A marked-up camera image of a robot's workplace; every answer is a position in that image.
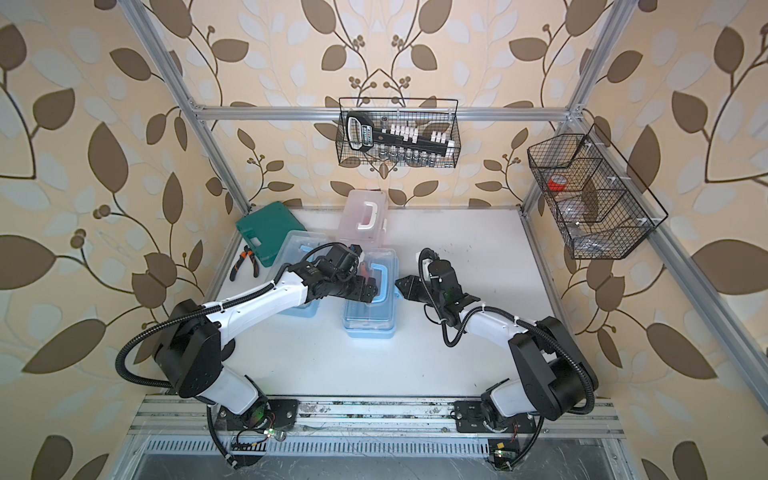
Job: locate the pink toolbox with clear lid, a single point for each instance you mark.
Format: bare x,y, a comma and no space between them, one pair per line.
363,219

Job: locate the black wire basket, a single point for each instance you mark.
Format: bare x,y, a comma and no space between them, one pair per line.
430,113
607,209

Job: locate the blue toolbox with clear lid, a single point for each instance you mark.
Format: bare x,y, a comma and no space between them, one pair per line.
292,252

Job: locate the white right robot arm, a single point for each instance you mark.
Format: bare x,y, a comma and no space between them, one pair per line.
553,376

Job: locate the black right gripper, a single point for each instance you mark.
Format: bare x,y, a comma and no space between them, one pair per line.
409,291

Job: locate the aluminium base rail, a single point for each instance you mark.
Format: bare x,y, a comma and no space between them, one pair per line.
367,416

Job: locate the black wire basket on back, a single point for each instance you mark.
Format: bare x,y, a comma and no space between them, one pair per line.
430,113

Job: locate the green plastic tool case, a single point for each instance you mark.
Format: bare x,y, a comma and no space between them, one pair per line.
264,230

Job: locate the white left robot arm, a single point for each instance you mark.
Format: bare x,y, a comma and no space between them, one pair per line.
189,349

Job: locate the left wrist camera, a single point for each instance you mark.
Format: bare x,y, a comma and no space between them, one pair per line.
343,259

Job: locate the black wire basket on right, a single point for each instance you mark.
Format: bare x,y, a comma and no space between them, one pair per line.
607,209

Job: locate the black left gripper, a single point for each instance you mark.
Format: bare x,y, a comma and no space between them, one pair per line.
360,287

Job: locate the red tape roll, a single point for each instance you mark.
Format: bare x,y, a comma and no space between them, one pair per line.
557,183

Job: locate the orange black pliers on table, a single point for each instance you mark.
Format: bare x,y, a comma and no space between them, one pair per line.
246,255

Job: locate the black socket set holder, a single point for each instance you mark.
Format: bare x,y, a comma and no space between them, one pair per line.
363,131

